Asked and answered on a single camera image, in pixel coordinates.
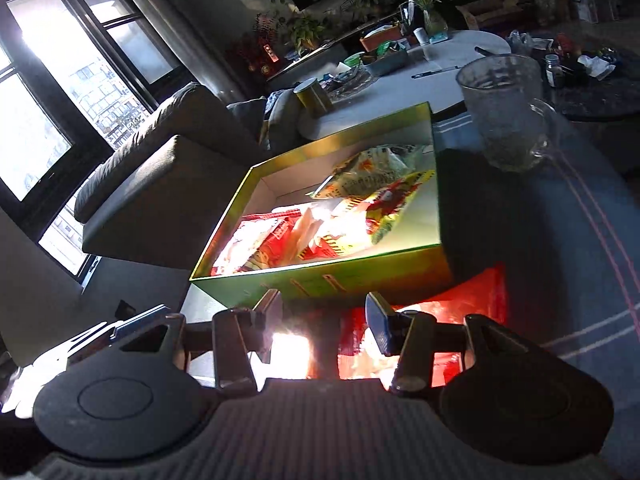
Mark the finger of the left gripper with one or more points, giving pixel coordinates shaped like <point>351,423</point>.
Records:
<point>103,335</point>

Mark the red snack bag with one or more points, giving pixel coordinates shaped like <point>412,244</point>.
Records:
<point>355,354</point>

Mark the white round coffee table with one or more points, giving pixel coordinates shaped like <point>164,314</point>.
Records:
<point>429,76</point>

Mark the dark round side table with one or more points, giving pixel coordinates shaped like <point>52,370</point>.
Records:
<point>614,99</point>

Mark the yellow tin can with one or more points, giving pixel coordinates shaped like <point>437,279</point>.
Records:
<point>313,97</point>

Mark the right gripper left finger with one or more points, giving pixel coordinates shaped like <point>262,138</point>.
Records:
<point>237,332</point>

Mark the green gift box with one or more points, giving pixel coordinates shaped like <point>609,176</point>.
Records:
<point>327,223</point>

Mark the grey armchair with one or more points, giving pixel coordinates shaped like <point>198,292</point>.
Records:
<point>158,198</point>

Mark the plant in glass vase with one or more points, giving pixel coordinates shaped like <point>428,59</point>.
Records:
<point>427,5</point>

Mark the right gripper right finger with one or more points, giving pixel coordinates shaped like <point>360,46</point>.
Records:
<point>408,335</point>

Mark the blue striped tablecloth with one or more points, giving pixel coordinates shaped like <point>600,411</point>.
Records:
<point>567,232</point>

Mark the glass mug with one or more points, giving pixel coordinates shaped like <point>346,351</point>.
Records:
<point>504,96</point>

